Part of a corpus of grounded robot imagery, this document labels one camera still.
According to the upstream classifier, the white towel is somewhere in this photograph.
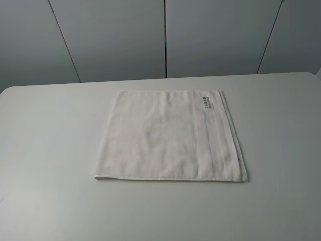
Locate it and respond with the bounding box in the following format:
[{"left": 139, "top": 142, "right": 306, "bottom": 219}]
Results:
[{"left": 95, "top": 90, "right": 248, "bottom": 182}]

